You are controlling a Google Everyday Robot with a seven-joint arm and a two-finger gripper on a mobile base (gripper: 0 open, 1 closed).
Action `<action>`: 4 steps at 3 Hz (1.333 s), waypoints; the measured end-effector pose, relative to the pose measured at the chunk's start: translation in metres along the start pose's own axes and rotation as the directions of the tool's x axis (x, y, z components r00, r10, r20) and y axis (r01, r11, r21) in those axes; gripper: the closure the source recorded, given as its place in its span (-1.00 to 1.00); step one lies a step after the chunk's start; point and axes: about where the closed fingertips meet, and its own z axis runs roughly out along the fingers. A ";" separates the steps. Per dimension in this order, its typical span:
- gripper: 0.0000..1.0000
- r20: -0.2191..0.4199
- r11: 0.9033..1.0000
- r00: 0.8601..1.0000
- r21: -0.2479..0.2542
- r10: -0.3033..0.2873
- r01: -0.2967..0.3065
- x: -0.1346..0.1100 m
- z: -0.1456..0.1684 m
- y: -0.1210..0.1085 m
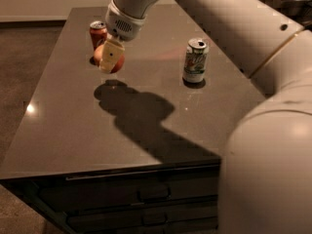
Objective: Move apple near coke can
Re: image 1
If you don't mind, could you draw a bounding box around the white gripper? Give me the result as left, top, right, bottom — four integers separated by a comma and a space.
99, 1, 145, 74

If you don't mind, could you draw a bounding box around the red apple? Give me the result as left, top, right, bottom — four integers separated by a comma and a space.
94, 44, 125, 74

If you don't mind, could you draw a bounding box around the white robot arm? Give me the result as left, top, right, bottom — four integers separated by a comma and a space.
104, 0, 312, 234

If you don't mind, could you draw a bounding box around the red coke can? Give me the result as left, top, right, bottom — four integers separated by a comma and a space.
90, 20, 107, 49

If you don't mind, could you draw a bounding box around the white green soda can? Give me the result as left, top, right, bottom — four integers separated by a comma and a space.
182, 38, 210, 84

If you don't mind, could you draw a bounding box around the dark drawer cabinet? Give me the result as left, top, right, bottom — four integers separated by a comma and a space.
1, 162, 219, 234

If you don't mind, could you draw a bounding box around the dark snack tray box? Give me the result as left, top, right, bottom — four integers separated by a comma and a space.
259, 0, 312, 28

